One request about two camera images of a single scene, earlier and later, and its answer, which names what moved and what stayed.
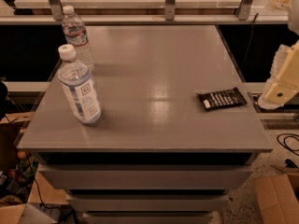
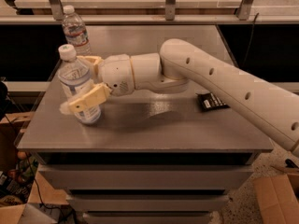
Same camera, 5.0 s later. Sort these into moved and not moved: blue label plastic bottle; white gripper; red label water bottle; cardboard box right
Moved: white gripper
Not moved: blue label plastic bottle; cardboard box right; red label water bottle
